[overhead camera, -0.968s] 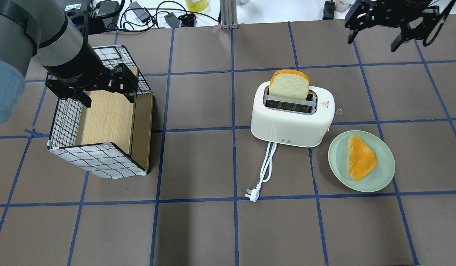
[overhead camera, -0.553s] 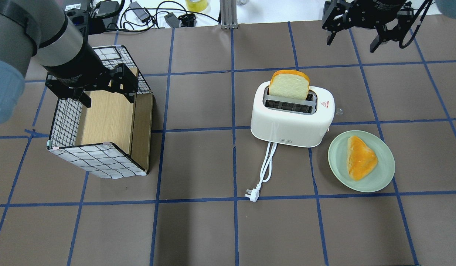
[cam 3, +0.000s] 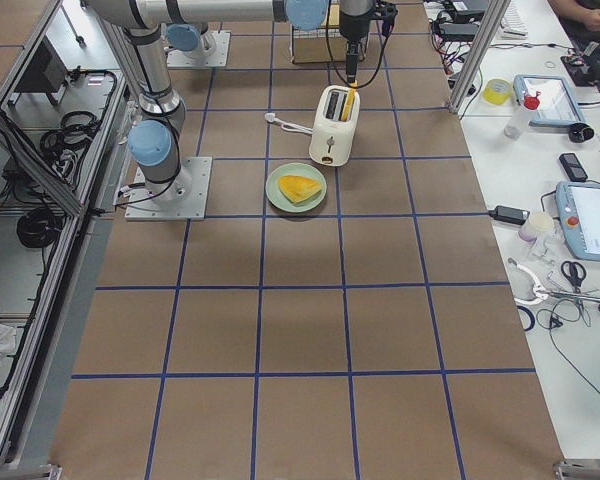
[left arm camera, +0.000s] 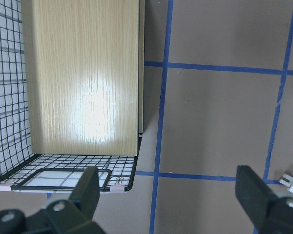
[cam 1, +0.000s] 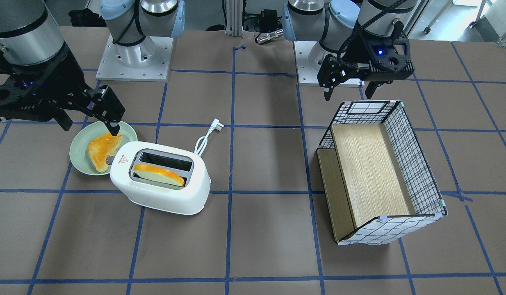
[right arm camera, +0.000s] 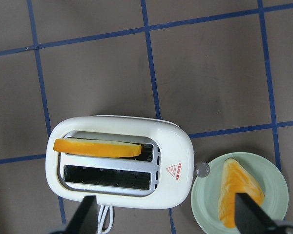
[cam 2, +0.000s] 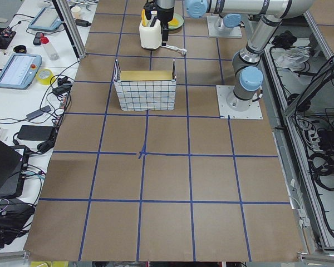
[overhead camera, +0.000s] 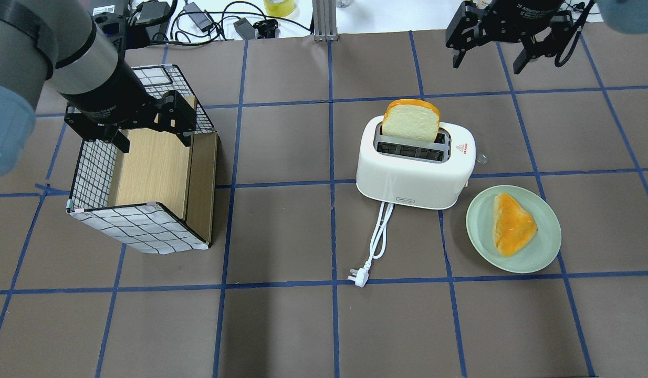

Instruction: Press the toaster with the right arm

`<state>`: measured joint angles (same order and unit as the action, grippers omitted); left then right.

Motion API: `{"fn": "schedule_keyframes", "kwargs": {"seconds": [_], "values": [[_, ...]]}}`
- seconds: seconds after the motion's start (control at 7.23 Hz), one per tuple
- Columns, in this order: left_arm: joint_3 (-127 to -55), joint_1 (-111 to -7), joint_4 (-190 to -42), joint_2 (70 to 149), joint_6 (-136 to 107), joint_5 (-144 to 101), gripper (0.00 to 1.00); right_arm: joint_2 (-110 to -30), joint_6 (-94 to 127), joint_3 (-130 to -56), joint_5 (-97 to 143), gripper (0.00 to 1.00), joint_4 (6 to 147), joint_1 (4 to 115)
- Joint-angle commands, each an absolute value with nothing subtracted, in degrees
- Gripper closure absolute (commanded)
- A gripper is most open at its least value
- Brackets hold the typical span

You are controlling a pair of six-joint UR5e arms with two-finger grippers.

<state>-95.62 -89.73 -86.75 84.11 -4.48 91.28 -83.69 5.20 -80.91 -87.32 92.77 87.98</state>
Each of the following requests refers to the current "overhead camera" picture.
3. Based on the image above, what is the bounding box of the green plate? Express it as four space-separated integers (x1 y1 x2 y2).
466 186 562 274

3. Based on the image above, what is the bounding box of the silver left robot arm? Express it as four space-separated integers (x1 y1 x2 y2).
0 1 196 176

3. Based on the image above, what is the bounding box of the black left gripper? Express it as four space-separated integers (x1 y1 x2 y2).
65 79 197 153

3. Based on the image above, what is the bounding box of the aluminium frame post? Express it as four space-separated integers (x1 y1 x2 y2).
312 0 339 41

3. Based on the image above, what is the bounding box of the yellow tape roll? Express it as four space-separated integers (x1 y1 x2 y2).
263 0 297 18

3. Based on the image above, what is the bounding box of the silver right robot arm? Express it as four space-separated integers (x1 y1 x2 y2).
445 1 648 74

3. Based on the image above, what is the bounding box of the black power adapter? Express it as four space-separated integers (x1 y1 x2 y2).
233 17 258 40

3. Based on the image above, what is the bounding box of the bread slice in toaster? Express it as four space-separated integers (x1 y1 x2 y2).
381 99 441 143

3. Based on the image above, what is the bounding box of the white toaster power cable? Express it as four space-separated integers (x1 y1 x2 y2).
348 202 395 288

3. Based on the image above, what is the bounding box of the triangular bread on plate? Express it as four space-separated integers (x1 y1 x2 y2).
493 192 538 257

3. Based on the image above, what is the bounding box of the wire grid storage box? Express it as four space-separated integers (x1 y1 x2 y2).
66 64 218 254

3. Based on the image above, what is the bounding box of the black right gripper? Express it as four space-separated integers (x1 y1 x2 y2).
445 1 574 75

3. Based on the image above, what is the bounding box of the white toaster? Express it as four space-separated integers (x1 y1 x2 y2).
356 117 477 209

